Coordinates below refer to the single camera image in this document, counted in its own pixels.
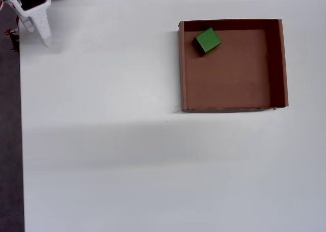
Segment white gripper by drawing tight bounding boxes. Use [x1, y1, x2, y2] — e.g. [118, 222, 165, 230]
[5, 0, 53, 48]

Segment green cube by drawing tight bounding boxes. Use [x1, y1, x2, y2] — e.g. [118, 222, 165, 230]
[192, 27, 222, 57]

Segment brown cardboard box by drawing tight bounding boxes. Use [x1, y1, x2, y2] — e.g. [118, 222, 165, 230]
[177, 18, 289, 113]

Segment controller circuit board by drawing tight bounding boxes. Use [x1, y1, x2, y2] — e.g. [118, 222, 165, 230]
[4, 28, 20, 55]

